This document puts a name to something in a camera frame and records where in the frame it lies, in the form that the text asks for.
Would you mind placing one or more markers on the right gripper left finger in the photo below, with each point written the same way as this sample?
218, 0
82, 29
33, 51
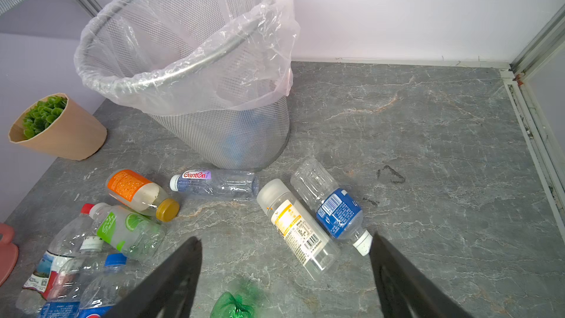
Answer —
169, 291

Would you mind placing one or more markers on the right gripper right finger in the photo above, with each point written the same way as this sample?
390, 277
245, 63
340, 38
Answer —
403, 290

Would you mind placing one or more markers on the grey mesh waste bin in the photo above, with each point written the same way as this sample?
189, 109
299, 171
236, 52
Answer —
220, 110

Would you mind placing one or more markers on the clear plastic bin liner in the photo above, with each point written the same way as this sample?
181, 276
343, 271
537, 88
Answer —
185, 53

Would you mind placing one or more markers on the green soda bottle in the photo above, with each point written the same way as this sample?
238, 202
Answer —
232, 306

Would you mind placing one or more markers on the Pepsi bottle blue cap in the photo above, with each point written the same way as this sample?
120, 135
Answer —
108, 288

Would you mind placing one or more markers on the lime green label bottle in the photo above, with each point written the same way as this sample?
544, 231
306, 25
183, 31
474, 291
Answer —
130, 233

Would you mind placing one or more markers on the clear bottle blue label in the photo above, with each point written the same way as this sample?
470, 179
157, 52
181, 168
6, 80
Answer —
338, 213

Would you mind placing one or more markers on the blue label white cap bottle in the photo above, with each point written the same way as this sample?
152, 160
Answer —
73, 279

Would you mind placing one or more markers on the orange label bottle yellow cap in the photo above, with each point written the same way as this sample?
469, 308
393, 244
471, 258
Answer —
142, 195

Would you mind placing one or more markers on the Ganten clear water bottle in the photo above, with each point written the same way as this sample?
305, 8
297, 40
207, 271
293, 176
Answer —
217, 183

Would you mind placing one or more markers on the red cap clear bottle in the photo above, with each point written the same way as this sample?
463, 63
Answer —
63, 247

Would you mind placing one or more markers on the frosted bottle yellow label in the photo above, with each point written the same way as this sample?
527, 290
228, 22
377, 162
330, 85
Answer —
312, 247

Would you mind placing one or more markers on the pink round toy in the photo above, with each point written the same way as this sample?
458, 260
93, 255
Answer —
9, 252

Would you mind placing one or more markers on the green plant in beige pot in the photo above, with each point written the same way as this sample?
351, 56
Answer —
58, 126

